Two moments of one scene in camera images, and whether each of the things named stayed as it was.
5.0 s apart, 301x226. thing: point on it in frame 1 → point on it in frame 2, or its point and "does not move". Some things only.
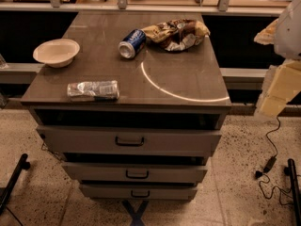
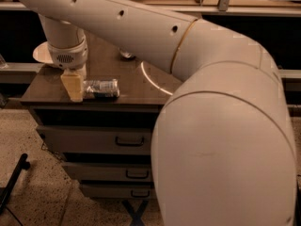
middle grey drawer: (134, 172) does not move
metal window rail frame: (121, 6) does not move
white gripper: (289, 32) → (67, 57)
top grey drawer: (131, 140) does not move
